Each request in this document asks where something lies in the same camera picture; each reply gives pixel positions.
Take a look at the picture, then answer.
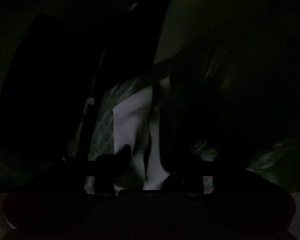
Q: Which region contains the white garment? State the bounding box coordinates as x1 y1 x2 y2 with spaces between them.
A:
113 77 170 190

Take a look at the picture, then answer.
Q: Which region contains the grey quilted bed cover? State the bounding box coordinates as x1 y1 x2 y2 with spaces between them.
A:
85 83 281 195

